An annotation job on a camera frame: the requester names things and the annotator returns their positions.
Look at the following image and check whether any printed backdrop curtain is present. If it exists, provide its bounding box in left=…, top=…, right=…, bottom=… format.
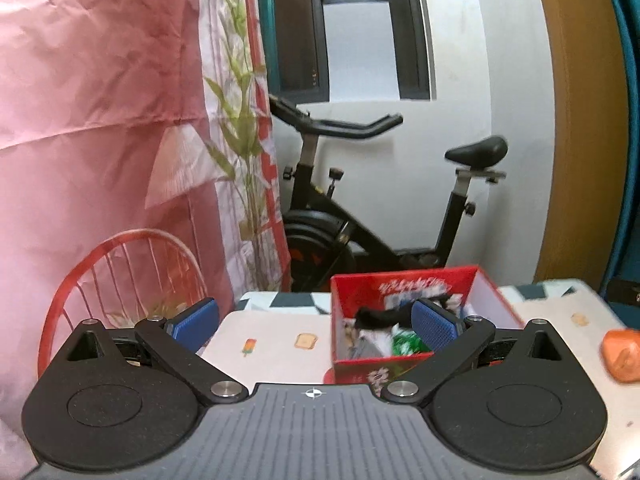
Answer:
left=1, top=0, right=290, bottom=479

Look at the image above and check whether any cartoon print tablecloth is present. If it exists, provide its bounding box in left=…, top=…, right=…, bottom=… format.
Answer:
left=198, top=278, right=639, bottom=479

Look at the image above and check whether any wooden door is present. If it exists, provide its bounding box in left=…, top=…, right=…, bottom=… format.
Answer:
left=535, top=0, right=628, bottom=288

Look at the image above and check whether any dark window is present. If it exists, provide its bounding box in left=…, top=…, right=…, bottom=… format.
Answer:
left=258, top=0, right=435, bottom=104

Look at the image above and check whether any grey knitted cloth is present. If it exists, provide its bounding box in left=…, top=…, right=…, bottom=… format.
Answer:
left=344, top=326, right=393, bottom=360

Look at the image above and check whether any orange soft toy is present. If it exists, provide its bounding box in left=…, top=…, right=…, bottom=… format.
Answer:
left=601, top=328, right=640, bottom=384

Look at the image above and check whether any red strawberry cardboard box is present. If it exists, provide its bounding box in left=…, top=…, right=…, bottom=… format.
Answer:
left=324, top=266, right=523, bottom=394

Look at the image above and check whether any black exercise bike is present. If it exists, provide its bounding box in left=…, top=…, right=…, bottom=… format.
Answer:
left=267, top=93, right=509, bottom=293

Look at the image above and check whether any green zongzi sachet with tassel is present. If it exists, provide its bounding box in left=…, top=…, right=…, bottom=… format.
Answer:
left=392, top=326, right=431, bottom=356

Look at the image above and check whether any black eye mask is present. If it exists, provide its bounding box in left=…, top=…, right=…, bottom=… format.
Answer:
left=354, top=295, right=454, bottom=330

